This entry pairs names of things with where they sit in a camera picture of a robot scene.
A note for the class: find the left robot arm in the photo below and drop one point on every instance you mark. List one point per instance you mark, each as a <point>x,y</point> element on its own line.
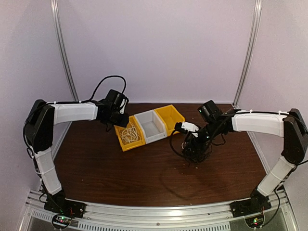
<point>38,132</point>

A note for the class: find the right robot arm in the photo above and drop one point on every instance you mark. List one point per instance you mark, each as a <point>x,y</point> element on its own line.
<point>288,125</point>

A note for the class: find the aluminium frame post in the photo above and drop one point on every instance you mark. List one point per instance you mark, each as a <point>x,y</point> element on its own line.
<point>62,49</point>
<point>257,13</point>

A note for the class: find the round controller board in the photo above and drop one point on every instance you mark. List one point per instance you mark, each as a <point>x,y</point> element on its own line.
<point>60,221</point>
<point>254,221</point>

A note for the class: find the white plastic bin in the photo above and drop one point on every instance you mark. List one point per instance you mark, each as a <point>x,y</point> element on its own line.
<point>151,125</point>

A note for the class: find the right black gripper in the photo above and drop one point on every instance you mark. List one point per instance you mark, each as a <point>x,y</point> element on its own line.
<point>192,144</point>

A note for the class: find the left aluminium frame post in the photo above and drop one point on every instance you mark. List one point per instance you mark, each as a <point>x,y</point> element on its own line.
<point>62,49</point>

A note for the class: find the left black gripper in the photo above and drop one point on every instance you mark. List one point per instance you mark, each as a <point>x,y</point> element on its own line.
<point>123,123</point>

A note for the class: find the right yellow plastic bin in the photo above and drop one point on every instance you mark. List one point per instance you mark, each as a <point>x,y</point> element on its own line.
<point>170,116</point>

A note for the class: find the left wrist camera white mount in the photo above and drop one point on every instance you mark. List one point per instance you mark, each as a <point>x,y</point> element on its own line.
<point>123,105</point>

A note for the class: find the right round controller board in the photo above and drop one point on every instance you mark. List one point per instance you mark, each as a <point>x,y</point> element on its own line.
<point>254,221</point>

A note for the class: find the front aluminium rail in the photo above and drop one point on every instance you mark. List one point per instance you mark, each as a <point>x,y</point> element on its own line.
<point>102,217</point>

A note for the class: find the right aluminium frame post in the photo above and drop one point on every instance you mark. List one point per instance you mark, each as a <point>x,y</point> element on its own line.
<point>257,13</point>

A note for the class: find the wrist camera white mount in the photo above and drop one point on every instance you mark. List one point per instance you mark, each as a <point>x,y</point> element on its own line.
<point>123,105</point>
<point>185,127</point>

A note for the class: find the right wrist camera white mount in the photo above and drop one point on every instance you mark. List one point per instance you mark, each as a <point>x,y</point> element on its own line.
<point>185,127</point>

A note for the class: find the left round controller board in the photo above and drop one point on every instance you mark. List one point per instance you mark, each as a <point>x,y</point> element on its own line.
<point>60,221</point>

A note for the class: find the yellow plastic bin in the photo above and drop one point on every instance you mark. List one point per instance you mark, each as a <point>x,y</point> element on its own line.
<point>130,137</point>
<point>170,116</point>

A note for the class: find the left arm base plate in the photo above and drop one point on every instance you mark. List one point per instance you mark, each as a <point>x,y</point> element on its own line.
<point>68,208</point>

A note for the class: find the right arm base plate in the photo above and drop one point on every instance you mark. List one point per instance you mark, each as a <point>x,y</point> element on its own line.
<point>249,206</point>

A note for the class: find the left yellow plastic bin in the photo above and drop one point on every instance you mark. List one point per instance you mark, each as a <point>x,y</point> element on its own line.
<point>130,137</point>

